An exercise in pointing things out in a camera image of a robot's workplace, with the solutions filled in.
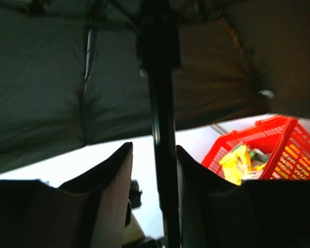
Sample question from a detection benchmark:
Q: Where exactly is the yellow snack bag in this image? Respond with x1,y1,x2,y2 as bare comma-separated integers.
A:
219,145,252,185

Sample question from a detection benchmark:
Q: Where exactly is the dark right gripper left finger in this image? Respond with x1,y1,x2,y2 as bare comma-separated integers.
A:
0,142,133,247

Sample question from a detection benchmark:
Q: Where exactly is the cream folding umbrella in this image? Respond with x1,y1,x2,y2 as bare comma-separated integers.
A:
0,1,310,247

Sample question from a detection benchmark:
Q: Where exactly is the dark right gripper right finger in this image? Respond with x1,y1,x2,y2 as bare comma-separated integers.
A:
177,146,310,247

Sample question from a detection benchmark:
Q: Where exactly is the red plastic shopping basket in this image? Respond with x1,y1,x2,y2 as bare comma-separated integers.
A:
201,115,310,180

